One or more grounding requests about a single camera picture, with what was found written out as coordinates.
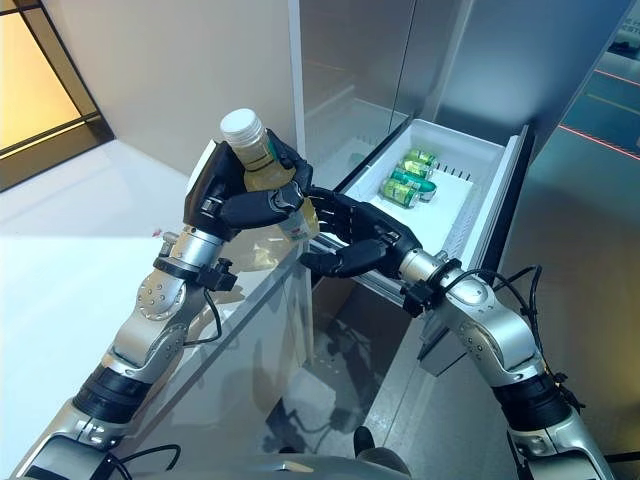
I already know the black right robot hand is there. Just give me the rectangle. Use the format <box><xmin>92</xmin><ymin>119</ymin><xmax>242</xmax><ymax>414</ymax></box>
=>
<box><xmin>299</xmin><ymin>187</ymin><xmax>426</xmax><ymax>279</ymax></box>

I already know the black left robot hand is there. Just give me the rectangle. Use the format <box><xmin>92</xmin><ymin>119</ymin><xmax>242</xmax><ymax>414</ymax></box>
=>
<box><xmin>182</xmin><ymin>128</ymin><xmax>315</xmax><ymax>246</ymax></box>

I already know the yellow juice bottle white cap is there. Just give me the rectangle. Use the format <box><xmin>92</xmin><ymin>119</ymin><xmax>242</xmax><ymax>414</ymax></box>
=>
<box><xmin>219</xmin><ymin>107</ymin><xmax>322</xmax><ymax>244</ymax></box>

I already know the white fridge drawer steel front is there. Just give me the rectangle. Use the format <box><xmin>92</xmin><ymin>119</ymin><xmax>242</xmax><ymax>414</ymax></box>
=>
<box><xmin>309</xmin><ymin>117</ymin><xmax>536</xmax><ymax>376</ymax></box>

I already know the stainless steel fridge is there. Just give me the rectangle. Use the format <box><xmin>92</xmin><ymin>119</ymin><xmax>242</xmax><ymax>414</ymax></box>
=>
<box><xmin>287</xmin><ymin>0</ymin><xmax>640</xmax><ymax>381</ymax></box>

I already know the dark green drink can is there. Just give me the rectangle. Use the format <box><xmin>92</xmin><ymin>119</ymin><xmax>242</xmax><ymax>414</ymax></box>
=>
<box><xmin>391</xmin><ymin>167</ymin><xmax>437</xmax><ymax>204</ymax></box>

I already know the white tall cabinet panel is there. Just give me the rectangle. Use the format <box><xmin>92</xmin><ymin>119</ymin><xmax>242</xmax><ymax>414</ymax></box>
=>
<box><xmin>42</xmin><ymin>0</ymin><xmax>316</xmax><ymax>366</ymax></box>

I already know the black framed amber window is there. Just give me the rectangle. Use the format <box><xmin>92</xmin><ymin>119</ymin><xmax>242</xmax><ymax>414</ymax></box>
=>
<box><xmin>0</xmin><ymin>0</ymin><xmax>114</xmax><ymax>161</ymax></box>

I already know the grey robot torso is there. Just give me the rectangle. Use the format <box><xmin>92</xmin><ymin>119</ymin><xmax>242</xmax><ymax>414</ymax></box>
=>
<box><xmin>234</xmin><ymin>449</ymin><xmax>416</xmax><ymax>480</ymax></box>

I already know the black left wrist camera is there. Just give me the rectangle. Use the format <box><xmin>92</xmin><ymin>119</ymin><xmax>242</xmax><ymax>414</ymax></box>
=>
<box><xmin>153</xmin><ymin>254</ymin><xmax>237</xmax><ymax>291</ymax></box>

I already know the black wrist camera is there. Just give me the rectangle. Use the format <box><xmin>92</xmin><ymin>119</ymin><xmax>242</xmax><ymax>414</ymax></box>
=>
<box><xmin>153</xmin><ymin>254</ymin><xmax>237</xmax><ymax>291</ymax></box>
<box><xmin>399</xmin><ymin>277</ymin><xmax>436</xmax><ymax>317</ymax></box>

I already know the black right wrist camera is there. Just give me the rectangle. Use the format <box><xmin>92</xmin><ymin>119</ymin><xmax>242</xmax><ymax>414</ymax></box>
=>
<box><xmin>399</xmin><ymin>277</ymin><xmax>436</xmax><ymax>317</ymax></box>

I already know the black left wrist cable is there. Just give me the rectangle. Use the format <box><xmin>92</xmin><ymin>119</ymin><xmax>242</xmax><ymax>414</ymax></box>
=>
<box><xmin>105</xmin><ymin>289</ymin><xmax>224</xmax><ymax>474</ymax></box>

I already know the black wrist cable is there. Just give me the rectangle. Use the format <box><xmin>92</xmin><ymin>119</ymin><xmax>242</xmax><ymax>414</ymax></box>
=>
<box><xmin>442</xmin><ymin>263</ymin><xmax>586</xmax><ymax>411</ymax></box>
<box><xmin>105</xmin><ymin>289</ymin><xmax>224</xmax><ymax>474</ymax></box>

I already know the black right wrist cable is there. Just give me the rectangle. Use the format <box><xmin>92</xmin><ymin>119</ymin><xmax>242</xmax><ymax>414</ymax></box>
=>
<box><xmin>442</xmin><ymin>263</ymin><xmax>586</xmax><ymax>411</ymax></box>

